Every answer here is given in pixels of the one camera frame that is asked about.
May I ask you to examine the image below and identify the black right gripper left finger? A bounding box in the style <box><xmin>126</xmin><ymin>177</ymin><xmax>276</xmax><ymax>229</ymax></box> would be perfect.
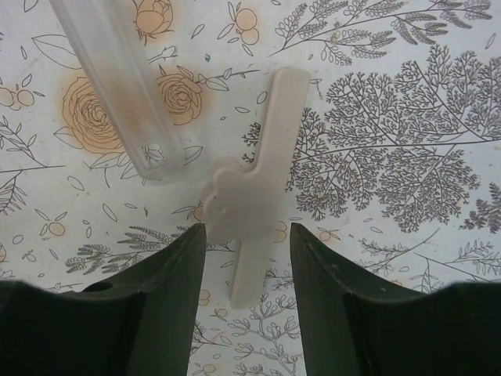
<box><xmin>1</xmin><ymin>224</ymin><xmax>207</xmax><ymax>375</ymax></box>

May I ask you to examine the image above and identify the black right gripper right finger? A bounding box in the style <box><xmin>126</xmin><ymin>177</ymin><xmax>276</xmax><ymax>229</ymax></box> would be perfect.
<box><xmin>290</xmin><ymin>223</ymin><xmax>500</xmax><ymax>375</ymax></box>

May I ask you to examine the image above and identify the white plastic bracket piece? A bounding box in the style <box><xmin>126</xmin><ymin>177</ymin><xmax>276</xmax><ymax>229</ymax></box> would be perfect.
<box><xmin>202</xmin><ymin>67</ymin><xmax>311</xmax><ymax>309</ymax></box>

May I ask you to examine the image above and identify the clear plastic scoop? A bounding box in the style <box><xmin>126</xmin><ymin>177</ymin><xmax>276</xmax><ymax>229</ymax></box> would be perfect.
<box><xmin>51</xmin><ymin>1</ymin><xmax>185</xmax><ymax>180</ymax></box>

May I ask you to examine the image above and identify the floral table mat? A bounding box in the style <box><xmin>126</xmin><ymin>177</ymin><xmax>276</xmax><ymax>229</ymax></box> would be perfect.
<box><xmin>1</xmin><ymin>1</ymin><xmax>500</xmax><ymax>375</ymax></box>

